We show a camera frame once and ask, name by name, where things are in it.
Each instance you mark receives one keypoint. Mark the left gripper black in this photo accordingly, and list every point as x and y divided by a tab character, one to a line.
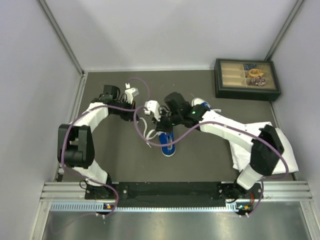
128	116

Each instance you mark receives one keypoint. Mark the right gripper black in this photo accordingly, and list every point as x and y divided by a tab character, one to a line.
160	125

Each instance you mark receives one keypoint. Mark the blue sneaker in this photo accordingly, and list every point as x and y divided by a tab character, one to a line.
166	139
202	103

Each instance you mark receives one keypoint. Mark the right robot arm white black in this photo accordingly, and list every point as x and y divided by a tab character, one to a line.
262	143

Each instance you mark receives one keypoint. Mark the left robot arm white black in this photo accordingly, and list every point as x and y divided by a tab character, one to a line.
75	145

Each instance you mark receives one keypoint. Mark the white folded shirt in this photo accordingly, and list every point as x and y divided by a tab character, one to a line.
241	157

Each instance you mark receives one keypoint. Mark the blue patterned item in box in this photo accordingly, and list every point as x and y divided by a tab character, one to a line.
249	66

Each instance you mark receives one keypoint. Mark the black compartment display box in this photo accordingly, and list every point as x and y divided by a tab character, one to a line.
231	80

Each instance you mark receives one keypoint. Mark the yellow item in box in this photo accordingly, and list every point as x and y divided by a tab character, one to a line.
255	72

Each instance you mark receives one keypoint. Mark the floral item in box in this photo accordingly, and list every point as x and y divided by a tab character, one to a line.
257	81

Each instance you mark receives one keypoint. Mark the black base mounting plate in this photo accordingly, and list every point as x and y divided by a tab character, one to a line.
181	194

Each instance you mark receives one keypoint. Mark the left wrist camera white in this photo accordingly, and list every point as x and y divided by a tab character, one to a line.
130	93

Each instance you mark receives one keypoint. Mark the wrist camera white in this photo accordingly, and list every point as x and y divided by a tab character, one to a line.
152	107
130	93

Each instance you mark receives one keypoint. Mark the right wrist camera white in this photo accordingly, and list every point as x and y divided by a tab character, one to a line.
152	107

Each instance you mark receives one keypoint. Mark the grey slotted cable duct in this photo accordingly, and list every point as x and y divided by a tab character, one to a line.
106	207

